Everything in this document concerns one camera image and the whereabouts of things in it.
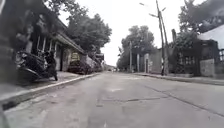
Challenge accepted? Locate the thin pole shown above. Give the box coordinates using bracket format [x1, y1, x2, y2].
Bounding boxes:
[128, 41, 133, 73]

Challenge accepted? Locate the pale gate pillar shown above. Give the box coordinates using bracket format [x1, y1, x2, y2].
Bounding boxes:
[136, 53, 141, 73]

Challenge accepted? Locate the tall leafy tree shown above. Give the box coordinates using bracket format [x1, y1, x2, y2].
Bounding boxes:
[116, 25, 158, 72]

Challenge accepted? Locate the pale yellow sign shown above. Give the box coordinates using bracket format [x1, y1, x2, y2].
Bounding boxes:
[70, 52, 81, 63]

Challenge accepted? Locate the grey cracked asphalt road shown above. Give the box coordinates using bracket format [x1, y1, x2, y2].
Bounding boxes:
[3, 71, 224, 128]

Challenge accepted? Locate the grey walled building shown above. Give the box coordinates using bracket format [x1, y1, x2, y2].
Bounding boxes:
[143, 48, 164, 75]

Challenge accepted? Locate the large dark tree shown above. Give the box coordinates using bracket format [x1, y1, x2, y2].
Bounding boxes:
[43, 0, 113, 56]

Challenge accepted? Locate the leaning utility pole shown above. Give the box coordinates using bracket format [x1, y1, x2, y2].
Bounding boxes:
[139, 0, 170, 77]

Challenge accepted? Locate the person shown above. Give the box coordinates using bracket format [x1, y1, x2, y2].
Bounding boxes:
[43, 50, 59, 82]

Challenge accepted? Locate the pale painted kerb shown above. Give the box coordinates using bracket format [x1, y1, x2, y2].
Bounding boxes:
[0, 72, 100, 111]

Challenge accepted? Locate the grey raised pavement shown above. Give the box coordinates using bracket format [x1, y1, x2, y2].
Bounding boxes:
[133, 72, 224, 86]

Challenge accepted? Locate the long building with porch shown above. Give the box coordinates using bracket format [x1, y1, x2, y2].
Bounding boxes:
[0, 0, 106, 84]

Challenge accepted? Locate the parked motorcycle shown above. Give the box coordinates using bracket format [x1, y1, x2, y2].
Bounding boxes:
[14, 50, 51, 83]

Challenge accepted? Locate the dark building with pale roof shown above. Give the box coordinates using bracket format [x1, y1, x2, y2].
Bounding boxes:
[168, 24, 224, 79]

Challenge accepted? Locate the grey concrete pavement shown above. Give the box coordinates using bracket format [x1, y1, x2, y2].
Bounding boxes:
[0, 71, 91, 101]

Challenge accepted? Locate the tree with thick trunk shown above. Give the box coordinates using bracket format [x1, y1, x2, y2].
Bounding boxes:
[168, 0, 224, 51]

